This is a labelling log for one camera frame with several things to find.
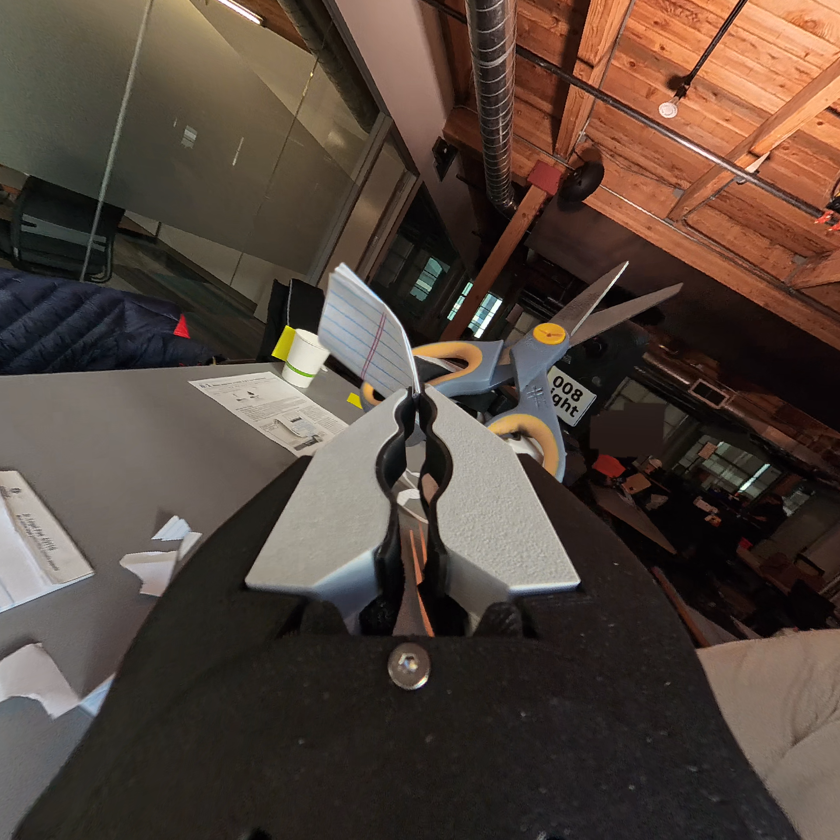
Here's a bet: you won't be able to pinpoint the large paned window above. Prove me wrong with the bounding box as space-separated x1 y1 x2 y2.
682 439 792 500

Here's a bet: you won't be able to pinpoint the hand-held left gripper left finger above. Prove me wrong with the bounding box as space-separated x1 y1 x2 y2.
246 387 417 636

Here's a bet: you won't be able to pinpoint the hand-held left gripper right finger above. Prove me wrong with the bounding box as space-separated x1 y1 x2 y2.
422 386 583 636

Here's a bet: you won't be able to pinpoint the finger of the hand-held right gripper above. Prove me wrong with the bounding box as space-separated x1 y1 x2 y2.
501 432 546 471

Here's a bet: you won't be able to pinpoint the scattered white paper scraps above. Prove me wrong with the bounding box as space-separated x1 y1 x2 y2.
0 514 203 720

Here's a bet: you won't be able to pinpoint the lined writing pad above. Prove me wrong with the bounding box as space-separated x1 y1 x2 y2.
0 469 95 615

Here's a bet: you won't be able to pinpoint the printed paper sheet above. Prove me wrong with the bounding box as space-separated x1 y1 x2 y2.
188 370 350 459

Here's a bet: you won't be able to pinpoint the spiral metal duct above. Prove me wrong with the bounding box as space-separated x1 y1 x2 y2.
464 0 520 213

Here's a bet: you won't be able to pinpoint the black office chair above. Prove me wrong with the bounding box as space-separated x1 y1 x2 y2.
9 176 126 284
255 277 326 362

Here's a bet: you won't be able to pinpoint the dark wooden column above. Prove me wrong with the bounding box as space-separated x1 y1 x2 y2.
439 160 566 343

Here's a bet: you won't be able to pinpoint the black dome lamp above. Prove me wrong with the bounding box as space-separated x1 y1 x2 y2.
558 160 606 206

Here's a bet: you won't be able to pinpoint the navy puffer jacket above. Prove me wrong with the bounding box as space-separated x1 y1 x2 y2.
0 267 215 377

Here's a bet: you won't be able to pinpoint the white paper cup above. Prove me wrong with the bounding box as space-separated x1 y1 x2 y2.
281 327 332 389

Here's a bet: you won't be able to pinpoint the lined paper piece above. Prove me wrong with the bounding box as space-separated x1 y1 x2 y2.
317 263 421 399

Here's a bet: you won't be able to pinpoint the long ceiling light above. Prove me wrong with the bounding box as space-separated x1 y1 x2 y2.
209 0 270 28

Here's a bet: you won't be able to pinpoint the grey orange-handled scissors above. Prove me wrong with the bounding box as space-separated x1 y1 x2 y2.
360 262 685 486

